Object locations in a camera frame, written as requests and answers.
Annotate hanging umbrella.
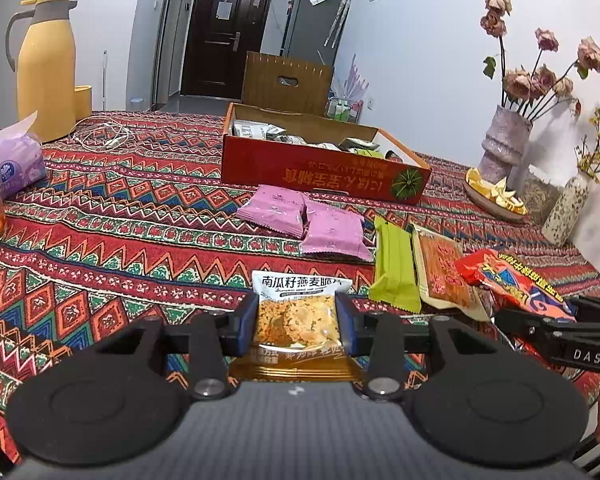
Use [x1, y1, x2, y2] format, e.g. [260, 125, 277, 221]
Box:
[324, 0, 354, 49]

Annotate red snack bag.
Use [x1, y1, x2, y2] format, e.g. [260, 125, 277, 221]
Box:
[454, 248, 579, 325]

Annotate yellow thermos jug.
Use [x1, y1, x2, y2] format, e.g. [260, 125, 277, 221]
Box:
[5, 0, 77, 144]

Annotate grey refrigerator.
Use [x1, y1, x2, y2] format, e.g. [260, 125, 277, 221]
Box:
[281, 0, 352, 69]

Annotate white cable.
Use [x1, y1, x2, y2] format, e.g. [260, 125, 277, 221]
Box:
[71, 119, 132, 152]

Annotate dark brown door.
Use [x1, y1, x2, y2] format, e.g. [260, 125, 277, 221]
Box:
[181, 0, 274, 102]

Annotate rack of bottles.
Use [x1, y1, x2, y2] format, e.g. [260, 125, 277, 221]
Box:
[326, 54, 371, 124]

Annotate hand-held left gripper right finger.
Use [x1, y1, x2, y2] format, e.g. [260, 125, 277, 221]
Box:
[335, 292, 501, 401]

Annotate red cardboard box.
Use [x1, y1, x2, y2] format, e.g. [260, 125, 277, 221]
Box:
[221, 102, 432, 206]

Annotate pink snack packet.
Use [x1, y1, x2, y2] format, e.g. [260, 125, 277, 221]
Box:
[236, 184, 307, 240]
[300, 199, 374, 262]

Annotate purple tissue pack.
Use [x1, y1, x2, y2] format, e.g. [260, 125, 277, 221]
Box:
[0, 111, 47, 200]

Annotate floral ceramic vase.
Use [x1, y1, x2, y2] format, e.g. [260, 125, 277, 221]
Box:
[541, 172, 590, 248]

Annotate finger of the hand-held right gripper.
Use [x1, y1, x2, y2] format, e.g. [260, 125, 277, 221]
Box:
[564, 295, 600, 325]
[494, 308, 583, 360]

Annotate oat cracker packet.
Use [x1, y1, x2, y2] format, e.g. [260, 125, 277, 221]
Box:
[227, 270, 365, 385]

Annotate bowl of yellow chips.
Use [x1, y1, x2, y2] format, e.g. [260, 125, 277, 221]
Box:
[463, 166, 529, 224]

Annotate dried pink roses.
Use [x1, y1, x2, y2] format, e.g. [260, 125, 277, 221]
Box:
[479, 0, 600, 122]

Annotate orange flat snack packet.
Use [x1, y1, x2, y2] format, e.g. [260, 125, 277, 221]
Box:
[410, 224, 492, 322]

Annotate wooden chair back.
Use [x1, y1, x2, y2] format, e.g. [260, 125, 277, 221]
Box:
[242, 51, 335, 117]

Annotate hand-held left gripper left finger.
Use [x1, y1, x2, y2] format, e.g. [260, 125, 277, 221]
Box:
[97, 292, 260, 401]

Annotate glass jar of seeds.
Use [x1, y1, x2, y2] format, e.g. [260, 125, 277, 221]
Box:
[521, 174, 564, 222]

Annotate pink ceramic vase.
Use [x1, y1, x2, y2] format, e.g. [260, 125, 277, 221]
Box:
[476, 104, 534, 187]

